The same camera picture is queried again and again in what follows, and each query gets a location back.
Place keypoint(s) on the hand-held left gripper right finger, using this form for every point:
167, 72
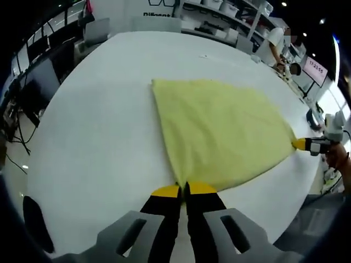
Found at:
238, 238

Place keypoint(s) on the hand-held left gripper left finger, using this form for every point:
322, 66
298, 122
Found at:
129, 238

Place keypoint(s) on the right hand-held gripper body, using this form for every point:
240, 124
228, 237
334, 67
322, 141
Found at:
334, 126

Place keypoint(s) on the yellow blue grey garment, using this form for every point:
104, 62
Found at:
214, 131

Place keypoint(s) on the person's right hand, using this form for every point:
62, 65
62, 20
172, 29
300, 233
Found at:
336, 156

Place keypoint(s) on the grey curved stand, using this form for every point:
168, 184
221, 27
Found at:
312, 117

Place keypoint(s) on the black screen stand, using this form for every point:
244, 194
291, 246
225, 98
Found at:
308, 90

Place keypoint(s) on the pink clock screen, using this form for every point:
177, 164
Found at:
315, 71

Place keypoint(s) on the grey chair by rack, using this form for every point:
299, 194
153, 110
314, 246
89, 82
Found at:
244, 43

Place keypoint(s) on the grey metal shelf rack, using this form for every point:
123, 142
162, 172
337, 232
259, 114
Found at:
257, 19

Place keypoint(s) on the black computer monitor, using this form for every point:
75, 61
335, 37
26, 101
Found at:
41, 78
38, 46

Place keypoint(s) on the black equipment cabinet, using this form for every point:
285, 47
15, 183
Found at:
63, 60

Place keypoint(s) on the light grey chair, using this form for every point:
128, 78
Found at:
96, 30

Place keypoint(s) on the hanging grey pink bag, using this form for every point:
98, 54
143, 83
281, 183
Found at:
86, 13

